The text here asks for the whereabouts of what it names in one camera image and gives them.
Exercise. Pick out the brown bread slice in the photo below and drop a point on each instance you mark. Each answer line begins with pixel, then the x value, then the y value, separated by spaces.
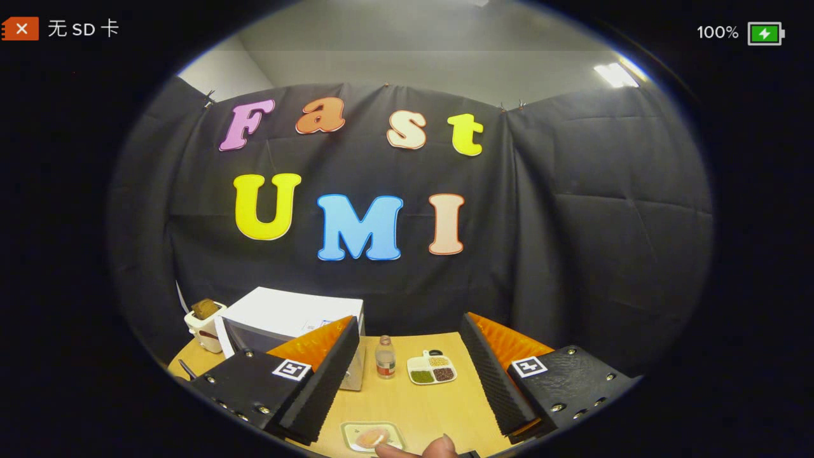
pixel 205 309

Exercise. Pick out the clear bottle with red label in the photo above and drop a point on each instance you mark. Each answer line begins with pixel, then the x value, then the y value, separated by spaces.
pixel 385 359

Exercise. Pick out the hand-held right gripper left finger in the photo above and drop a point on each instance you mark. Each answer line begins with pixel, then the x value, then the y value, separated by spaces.
pixel 331 375

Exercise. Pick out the square pale green plate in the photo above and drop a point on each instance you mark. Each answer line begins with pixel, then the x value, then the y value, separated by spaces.
pixel 351 432

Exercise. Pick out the divided white dish of beans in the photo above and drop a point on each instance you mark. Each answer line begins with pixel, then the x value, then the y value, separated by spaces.
pixel 432 370

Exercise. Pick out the coconut-coated cream bread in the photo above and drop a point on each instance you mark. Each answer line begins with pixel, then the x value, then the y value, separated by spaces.
pixel 371 437

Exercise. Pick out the white microwave oven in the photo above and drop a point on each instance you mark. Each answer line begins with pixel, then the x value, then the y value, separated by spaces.
pixel 273 315

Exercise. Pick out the white toaster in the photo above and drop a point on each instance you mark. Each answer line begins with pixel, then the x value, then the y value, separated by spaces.
pixel 205 334

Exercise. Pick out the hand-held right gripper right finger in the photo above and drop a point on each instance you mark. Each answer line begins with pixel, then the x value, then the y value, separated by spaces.
pixel 493 375

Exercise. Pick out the ceiling light panel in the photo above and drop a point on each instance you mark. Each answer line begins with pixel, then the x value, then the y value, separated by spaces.
pixel 615 74

